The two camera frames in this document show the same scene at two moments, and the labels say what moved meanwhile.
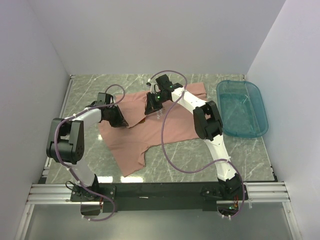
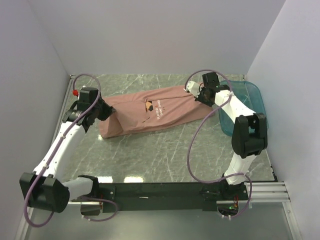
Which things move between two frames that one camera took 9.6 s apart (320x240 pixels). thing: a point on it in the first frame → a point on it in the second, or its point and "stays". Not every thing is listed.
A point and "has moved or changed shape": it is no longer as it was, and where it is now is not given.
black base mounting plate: (155, 197) stays
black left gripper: (121, 121) → (109, 110)
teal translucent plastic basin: (242, 108) stays
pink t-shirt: (172, 124) has moved or changed shape
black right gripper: (152, 107) → (199, 98)
